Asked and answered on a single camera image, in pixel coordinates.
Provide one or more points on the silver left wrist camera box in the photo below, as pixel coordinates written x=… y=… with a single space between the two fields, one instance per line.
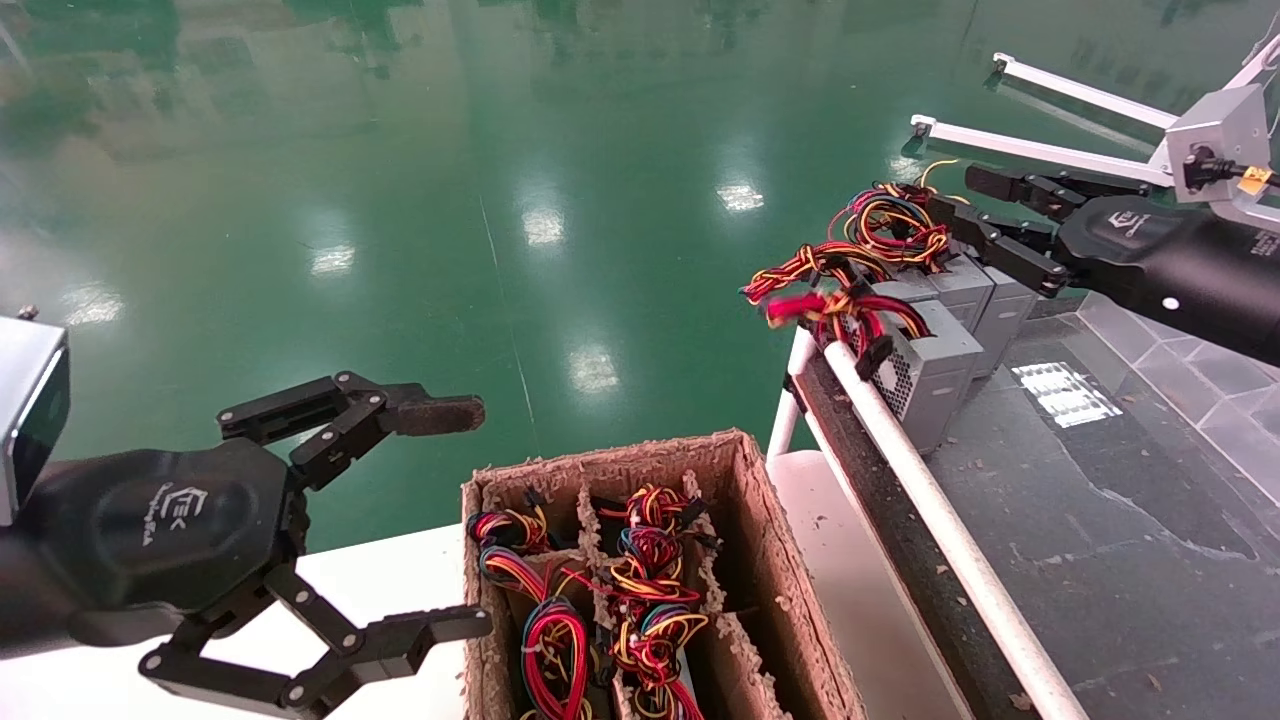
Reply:
x=25 y=410

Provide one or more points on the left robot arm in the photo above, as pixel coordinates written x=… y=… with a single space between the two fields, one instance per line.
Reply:
x=20 y=600

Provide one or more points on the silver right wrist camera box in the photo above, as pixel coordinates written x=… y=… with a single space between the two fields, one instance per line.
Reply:
x=1225 y=130

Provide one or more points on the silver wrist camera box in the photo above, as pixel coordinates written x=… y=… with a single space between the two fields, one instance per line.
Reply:
x=1225 y=130
x=25 y=410

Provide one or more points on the cardboard box with dividers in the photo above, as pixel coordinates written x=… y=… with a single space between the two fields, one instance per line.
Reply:
x=755 y=540

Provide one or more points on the white wheeled stand base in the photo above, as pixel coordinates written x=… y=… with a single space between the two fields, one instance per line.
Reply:
x=1040 y=148

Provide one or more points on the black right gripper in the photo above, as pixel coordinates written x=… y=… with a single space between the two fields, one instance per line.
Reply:
x=1130 y=245

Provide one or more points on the white conveyor side rail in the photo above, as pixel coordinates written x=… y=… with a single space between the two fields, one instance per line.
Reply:
x=930 y=500

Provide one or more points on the black conveyor belt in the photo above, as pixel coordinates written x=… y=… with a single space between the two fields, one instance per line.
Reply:
x=1100 y=540

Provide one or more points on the clear acrylic divider tray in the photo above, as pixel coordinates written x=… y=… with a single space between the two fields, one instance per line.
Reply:
x=1200 y=390

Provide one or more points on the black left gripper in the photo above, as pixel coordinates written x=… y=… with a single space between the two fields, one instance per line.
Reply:
x=170 y=525

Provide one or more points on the grey vented power supply unit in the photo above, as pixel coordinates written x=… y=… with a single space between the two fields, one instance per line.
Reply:
x=935 y=380

